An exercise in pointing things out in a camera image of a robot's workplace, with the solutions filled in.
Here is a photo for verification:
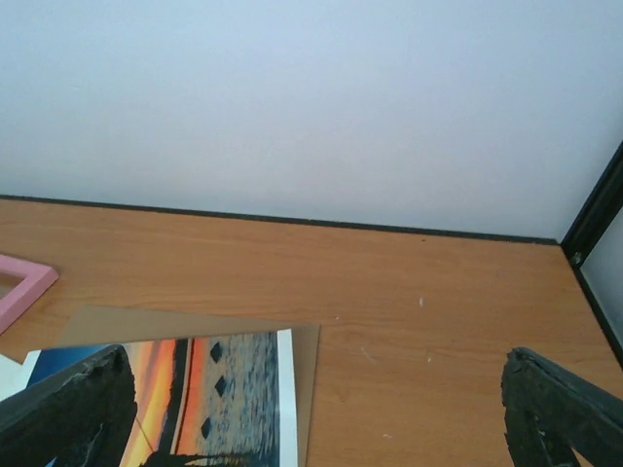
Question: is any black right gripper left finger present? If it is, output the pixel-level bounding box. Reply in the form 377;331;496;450
1;344;137;466

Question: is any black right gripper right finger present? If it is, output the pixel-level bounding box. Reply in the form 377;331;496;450
500;347;622;466

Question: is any brown frame backing board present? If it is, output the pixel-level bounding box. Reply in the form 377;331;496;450
55;305;320;466

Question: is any sunset photo print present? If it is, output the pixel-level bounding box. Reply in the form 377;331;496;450
25;330;299;466

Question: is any pink photo frame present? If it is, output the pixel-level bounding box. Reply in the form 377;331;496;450
1;255;59;333

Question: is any white mat board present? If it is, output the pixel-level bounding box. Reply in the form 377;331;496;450
0;355;30;401

